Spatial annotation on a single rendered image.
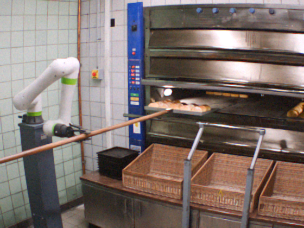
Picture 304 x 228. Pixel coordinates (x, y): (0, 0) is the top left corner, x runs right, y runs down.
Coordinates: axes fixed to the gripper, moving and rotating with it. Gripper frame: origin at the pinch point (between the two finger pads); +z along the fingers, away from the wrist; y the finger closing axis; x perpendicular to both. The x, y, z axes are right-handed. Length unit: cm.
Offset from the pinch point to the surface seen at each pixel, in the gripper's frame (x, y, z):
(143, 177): -67, 49, -4
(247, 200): -56, 46, 89
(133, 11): -114, -86, -46
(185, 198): -56, 54, 41
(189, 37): -117, -61, 10
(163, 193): -67, 59, 15
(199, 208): -61, 62, 50
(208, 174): -102, 50, 36
